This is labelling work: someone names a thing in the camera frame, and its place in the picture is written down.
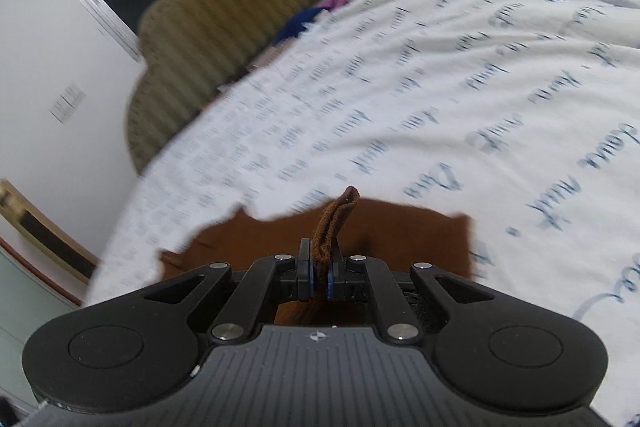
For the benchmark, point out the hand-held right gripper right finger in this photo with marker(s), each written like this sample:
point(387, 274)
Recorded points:
point(332, 288)

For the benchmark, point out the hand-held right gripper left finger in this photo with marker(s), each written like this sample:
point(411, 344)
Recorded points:
point(306, 279)

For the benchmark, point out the brown knitted garment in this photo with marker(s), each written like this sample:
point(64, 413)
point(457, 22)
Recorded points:
point(410, 237)

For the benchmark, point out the white printed bed sheet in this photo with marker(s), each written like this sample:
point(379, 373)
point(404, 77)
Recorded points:
point(400, 107)

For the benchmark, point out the dark blue cloth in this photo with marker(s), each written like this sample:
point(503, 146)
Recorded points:
point(300, 24)

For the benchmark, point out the olive padded headboard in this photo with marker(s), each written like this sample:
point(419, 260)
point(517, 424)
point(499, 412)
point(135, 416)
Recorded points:
point(225, 7)

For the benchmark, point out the wooden frame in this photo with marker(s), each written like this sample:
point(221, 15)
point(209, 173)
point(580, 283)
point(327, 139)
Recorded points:
point(45, 237)

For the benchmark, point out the white wall switch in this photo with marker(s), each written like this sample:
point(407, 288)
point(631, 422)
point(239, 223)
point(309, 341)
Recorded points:
point(68, 103)

